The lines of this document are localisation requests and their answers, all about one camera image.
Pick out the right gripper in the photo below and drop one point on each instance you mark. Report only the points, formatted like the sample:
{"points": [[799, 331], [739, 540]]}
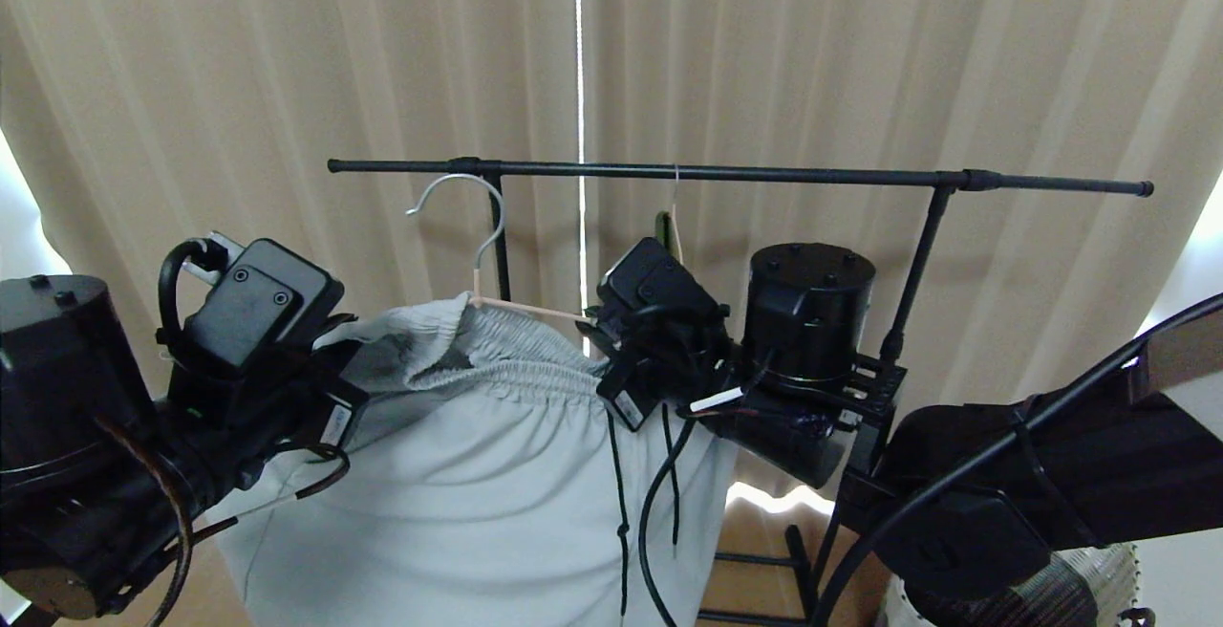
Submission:
{"points": [[764, 436]]}

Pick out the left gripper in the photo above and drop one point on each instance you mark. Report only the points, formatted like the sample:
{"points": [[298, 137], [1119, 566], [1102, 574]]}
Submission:
{"points": [[239, 426]]}

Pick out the green printed shirt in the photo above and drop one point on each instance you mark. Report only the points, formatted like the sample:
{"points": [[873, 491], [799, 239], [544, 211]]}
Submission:
{"points": [[662, 226]]}

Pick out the pink clothes hanger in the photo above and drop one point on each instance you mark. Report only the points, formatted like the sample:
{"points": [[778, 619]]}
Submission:
{"points": [[675, 216], [525, 308]]}

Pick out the pale grey shorts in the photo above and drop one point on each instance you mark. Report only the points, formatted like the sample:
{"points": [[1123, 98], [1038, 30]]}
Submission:
{"points": [[478, 493]]}

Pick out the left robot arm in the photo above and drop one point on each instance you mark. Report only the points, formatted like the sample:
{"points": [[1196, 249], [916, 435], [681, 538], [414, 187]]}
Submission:
{"points": [[57, 369]]}

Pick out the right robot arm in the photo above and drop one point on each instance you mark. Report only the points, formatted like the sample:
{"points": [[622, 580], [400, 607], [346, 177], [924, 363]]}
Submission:
{"points": [[812, 312]]}

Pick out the black clothes rack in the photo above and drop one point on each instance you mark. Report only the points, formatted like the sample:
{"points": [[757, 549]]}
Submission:
{"points": [[764, 173]]}

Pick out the white laundry basket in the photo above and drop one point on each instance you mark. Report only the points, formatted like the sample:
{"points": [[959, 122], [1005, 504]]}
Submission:
{"points": [[1051, 598]]}

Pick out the beige curtain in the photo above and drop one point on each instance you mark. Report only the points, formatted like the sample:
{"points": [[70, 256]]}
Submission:
{"points": [[860, 34]]}

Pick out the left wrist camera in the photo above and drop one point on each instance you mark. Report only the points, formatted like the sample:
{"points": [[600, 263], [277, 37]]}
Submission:
{"points": [[258, 302]]}

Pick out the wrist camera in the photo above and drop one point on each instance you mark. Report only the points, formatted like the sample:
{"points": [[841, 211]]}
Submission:
{"points": [[258, 302], [659, 283]]}

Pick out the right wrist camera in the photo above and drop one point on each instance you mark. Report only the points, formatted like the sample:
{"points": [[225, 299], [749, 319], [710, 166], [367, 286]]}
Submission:
{"points": [[659, 283]]}

